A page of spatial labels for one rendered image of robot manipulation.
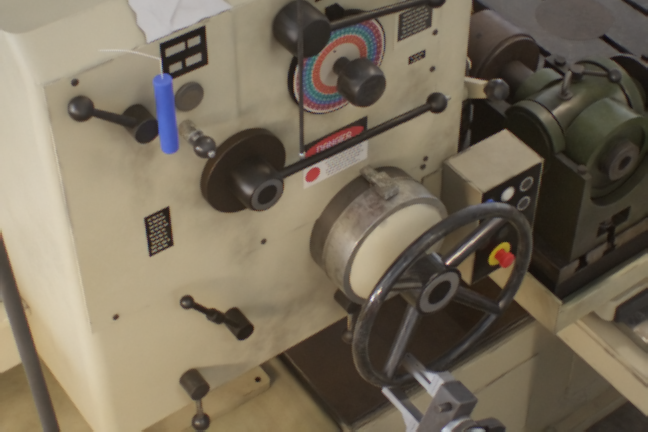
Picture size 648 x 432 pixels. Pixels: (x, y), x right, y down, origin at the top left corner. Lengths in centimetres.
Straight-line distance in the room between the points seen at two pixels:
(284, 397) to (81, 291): 99
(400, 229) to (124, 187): 51
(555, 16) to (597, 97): 71
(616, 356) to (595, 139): 60
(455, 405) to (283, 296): 37
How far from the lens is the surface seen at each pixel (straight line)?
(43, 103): 166
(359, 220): 206
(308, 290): 223
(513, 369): 308
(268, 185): 186
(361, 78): 183
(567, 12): 322
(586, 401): 355
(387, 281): 192
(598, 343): 285
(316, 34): 176
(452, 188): 226
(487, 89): 218
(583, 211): 248
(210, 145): 175
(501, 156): 227
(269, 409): 279
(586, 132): 244
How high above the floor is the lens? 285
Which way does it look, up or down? 43 degrees down
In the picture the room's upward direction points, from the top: straight up
